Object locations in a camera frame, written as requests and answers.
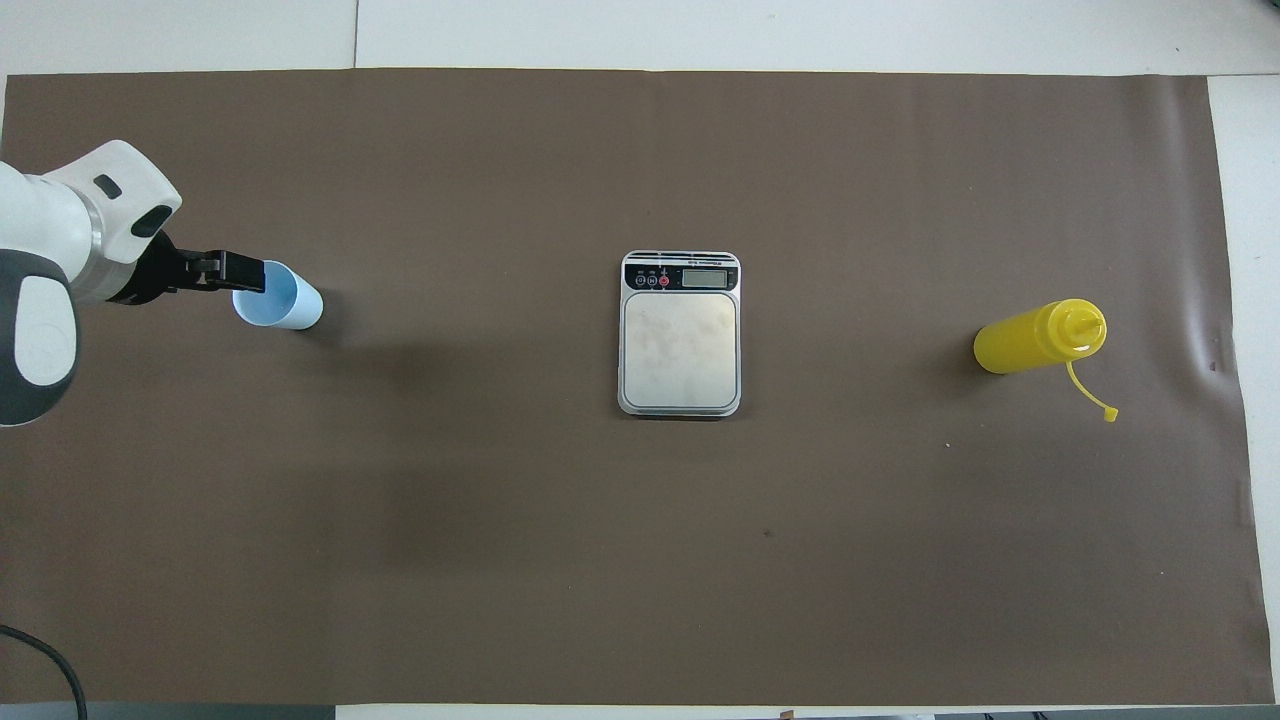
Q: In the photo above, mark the brown table mat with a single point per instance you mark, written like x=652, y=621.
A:
x=400, y=550

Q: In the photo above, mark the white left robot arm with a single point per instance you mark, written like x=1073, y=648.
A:
x=50, y=220

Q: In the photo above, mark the silver digital kitchen scale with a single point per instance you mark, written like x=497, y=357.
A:
x=680, y=350

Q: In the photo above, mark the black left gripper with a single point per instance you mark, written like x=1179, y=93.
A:
x=165, y=270

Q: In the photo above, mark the yellow squeeze bottle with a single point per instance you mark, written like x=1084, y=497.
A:
x=1030, y=338

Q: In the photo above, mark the light blue plastic cup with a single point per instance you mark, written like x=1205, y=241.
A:
x=290, y=305

